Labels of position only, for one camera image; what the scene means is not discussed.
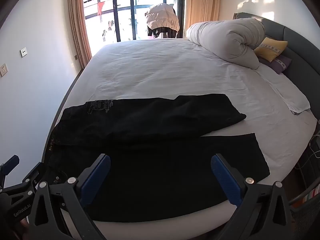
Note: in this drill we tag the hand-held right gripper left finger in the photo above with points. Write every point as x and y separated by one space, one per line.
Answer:
96 177

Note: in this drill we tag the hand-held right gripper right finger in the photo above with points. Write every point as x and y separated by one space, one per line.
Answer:
225 177

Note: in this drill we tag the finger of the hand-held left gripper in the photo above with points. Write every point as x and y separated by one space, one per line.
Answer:
35 174
11 162

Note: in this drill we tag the black pants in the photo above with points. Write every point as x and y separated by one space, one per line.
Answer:
150 155

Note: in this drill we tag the striped cloth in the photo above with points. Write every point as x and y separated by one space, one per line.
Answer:
311 197

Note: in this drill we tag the white folded cloth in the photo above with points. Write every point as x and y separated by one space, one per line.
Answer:
287 92

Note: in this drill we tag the purple patterned pillow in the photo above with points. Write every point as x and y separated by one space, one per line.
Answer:
281 65

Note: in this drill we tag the bed with white sheet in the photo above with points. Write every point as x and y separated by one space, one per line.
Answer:
162 67

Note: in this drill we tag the yellow patterned pillow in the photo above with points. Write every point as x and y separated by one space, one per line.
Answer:
271 48

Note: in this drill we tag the rolled white duvet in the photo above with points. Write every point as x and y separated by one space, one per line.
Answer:
225 37

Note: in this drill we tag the orange curtain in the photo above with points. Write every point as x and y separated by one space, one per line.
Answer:
202 2
77 25

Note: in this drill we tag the black framed glass door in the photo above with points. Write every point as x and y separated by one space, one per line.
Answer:
115 17

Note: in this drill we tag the red hanging cloth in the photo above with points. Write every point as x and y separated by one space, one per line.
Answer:
100 7

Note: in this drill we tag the beige puffer jacket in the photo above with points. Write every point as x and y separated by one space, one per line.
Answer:
162 17

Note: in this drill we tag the white wall socket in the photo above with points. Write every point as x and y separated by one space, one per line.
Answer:
3 70
24 52

